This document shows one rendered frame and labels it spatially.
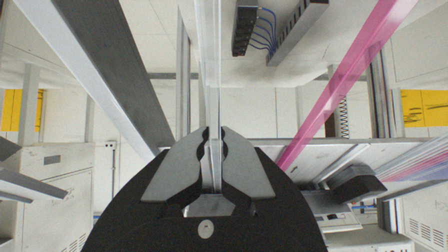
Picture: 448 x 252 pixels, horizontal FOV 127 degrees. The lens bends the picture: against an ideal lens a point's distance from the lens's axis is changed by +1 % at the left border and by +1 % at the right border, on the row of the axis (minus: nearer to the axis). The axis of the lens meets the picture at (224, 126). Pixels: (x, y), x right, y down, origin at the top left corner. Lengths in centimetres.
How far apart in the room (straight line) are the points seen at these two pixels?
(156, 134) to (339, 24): 59
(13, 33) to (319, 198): 124
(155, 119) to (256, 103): 187
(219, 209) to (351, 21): 63
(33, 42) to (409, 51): 222
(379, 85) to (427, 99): 271
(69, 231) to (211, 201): 103
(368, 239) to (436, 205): 91
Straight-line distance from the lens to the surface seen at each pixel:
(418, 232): 170
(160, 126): 20
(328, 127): 72
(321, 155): 26
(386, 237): 77
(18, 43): 106
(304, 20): 46
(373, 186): 34
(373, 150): 31
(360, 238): 70
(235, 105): 192
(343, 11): 56
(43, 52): 110
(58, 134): 308
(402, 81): 159
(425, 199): 159
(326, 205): 37
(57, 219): 117
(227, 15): 46
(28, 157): 102
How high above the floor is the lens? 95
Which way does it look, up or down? 4 degrees down
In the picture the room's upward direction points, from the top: 179 degrees clockwise
